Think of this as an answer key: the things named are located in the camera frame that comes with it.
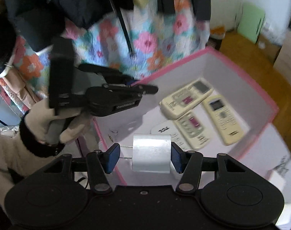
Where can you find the green folding board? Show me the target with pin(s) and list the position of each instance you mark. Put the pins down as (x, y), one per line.
(251, 22)

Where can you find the cream remote purple buttons lower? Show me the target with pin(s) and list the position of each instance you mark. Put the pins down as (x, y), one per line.
(193, 131)

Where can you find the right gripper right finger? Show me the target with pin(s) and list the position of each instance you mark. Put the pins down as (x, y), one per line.
(189, 164)

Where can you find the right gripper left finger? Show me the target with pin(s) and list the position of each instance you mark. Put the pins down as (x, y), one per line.
(99, 164)

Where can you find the white patterned table cloth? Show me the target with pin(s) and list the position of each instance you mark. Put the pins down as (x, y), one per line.
(270, 157)

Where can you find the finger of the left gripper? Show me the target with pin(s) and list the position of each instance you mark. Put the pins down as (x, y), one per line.
(110, 75)
(136, 89)

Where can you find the cream remote purple buttons upper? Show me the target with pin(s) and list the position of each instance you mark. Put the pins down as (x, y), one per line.
(186, 98)

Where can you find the floral quilt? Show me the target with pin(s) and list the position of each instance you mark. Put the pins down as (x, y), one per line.
(126, 43)

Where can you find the white TCL remote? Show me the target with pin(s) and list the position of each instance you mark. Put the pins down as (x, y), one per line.
(169, 128)

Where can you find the cream TCL remote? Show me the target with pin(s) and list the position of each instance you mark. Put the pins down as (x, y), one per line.
(224, 120)

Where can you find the gloved left hand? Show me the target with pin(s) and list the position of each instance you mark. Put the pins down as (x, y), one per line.
(43, 125)

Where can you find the cream remote purple buttons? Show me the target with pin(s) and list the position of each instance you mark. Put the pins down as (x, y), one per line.
(193, 131)
(186, 98)

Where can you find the pink cardboard box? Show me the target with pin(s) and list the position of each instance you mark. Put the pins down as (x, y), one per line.
(251, 105)

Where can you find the white square charger block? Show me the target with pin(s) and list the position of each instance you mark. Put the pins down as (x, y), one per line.
(276, 179)

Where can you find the white round charger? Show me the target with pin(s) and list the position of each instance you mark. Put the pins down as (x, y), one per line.
(152, 152)

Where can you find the dark hanging clothes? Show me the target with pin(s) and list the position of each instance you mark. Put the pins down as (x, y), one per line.
(64, 4)

